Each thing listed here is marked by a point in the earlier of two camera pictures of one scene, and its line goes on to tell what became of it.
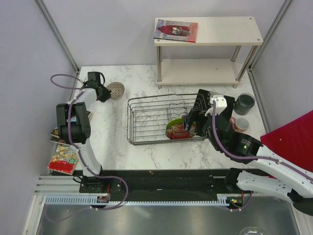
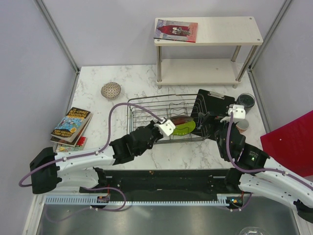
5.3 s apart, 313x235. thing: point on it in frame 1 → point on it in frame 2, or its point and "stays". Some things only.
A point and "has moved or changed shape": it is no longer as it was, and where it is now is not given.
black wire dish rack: [147, 117] stays
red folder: [294, 140] stays
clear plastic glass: [244, 104] stays
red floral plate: [177, 131] → [179, 119]
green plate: [176, 121] → [184, 129]
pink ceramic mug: [239, 125] stays
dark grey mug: [244, 103] stays
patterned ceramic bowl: [117, 90] has moved or changed shape
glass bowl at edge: [252, 230] stays
